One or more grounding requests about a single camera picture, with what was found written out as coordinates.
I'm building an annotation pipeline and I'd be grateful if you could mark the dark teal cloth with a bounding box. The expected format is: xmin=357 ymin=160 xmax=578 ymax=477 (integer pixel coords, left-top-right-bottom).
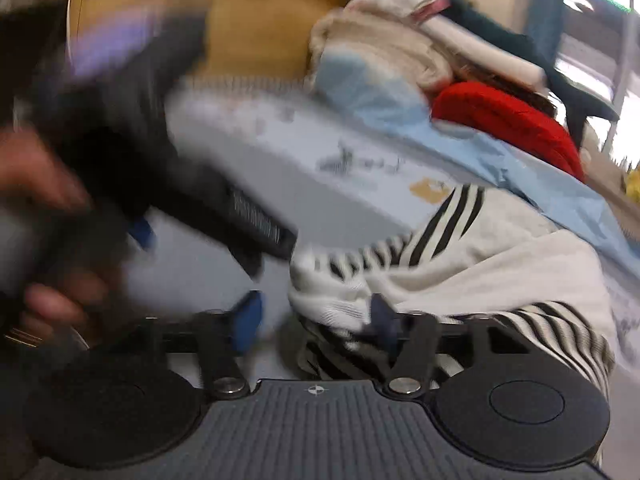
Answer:
xmin=445 ymin=0 xmax=622 ymax=146

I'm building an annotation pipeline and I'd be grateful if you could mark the white folded cloth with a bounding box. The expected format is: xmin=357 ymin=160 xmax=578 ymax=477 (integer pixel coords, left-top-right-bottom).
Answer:
xmin=425 ymin=10 xmax=550 ymax=93

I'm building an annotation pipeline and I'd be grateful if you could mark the red garment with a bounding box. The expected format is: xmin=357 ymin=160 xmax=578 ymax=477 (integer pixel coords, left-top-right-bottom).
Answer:
xmin=431 ymin=81 xmax=587 ymax=183

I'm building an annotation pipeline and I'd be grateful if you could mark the white garment with black stripes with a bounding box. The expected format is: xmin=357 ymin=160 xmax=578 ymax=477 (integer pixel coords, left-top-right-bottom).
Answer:
xmin=406 ymin=183 xmax=608 ymax=323

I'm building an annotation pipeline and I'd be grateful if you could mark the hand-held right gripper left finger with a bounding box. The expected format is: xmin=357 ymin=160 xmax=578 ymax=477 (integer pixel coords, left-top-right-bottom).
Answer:
xmin=120 ymin=291 xmax=264 ymax=401

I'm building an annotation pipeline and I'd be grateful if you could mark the light printed bed sheet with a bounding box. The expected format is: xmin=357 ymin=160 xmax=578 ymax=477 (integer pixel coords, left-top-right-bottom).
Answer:
xmin=145 ymin=87 xmax=640 ymax=381

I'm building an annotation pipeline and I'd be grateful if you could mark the wooden headboard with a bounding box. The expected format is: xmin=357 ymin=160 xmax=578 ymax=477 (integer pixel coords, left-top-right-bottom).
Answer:
xmin=67 ymin=0 xmax=378 ymax=88

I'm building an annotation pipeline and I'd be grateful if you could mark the person's left hand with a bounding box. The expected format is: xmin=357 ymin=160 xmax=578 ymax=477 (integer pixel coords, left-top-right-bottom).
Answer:
xmin=0 ymin=127 xmax=113 ymax=348

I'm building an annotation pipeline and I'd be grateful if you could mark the light blue cloth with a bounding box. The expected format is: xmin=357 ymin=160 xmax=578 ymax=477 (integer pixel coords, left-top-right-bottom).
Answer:
xmin=312 ymin=47 xmax=640 ymax=266

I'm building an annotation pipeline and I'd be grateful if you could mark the pink cloth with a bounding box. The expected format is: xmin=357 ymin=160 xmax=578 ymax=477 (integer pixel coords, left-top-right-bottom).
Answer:
xmin=411 ymin=0 xmax=453 ymax=23

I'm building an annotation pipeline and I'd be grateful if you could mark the beige fluffy cloth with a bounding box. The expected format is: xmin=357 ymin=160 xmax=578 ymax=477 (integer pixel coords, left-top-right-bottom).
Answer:
xmin=306 ymin=0 xmax=457 ymax=93

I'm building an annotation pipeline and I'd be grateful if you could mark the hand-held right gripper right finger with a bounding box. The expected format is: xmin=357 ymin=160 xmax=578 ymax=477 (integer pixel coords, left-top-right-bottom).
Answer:
xmin=369 ymin=294 xmax=543 ymax=397

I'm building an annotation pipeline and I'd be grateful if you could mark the black white striped garment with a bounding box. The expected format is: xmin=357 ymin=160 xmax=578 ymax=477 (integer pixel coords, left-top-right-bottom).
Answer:
xmin=289 ymin=234 xmax=617 ymax=398

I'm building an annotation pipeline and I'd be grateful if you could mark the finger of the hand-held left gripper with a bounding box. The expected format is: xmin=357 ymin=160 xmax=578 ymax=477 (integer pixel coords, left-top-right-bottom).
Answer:
xmin=124 ymin=216 xmax=157 ymax=252

